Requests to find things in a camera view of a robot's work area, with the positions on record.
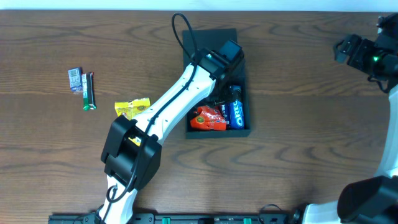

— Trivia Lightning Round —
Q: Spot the blue Oreo cookie pack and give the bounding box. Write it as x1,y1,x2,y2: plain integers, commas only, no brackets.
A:
229,85,244,129

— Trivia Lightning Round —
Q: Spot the red candy bag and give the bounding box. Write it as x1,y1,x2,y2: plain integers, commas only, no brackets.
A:
190,106,227,131

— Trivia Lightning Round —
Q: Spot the dark green lidded box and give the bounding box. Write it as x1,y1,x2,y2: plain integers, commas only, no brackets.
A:
183,29,251,139

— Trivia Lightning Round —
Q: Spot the yellow snack bag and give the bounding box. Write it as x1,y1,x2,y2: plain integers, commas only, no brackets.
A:
114,97,152,147

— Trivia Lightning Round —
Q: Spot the small green candy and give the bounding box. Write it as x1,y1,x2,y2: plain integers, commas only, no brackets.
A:
81,72,96,111

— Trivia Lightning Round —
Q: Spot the small blue white packet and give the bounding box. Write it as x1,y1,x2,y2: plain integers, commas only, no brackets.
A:
68,67,83,92

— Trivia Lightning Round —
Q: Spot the dark blue Dairy Milk bar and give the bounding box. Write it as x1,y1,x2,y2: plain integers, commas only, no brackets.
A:
219,103,231,125

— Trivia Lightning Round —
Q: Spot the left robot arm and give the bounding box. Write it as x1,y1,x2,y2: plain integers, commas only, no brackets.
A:
96,47,244,223

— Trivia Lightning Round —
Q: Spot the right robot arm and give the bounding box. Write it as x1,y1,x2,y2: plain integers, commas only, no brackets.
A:
290,13,397,223

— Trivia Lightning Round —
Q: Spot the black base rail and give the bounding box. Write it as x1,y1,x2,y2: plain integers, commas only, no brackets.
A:
48,213,293,224

